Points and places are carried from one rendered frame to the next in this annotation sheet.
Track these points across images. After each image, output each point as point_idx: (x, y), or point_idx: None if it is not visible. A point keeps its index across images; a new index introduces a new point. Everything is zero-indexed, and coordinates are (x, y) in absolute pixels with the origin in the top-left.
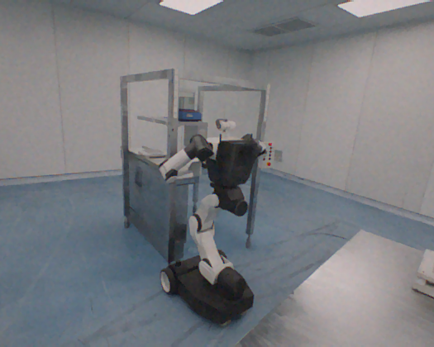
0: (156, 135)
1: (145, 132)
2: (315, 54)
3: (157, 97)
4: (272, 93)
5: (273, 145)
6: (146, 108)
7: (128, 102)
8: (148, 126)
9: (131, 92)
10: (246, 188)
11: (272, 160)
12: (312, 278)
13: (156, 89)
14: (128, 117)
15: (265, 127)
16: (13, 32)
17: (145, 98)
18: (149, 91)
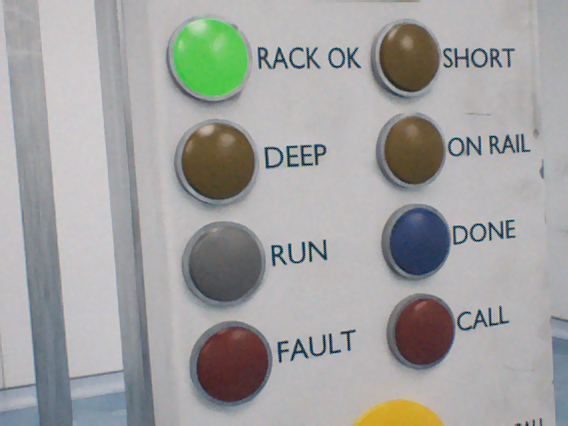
0: (109, 237)
1: (57, 231)
2: None
3: (99, 88)
4: None
5: (469, 7)
6: (56, 134)
7: None
8: (69, 207)
9: None
10: None
11: (517, 367)
12: None
13: (93, 56)
14: None
15: None
16: None
17: (49, 96)
18: (61, 65)
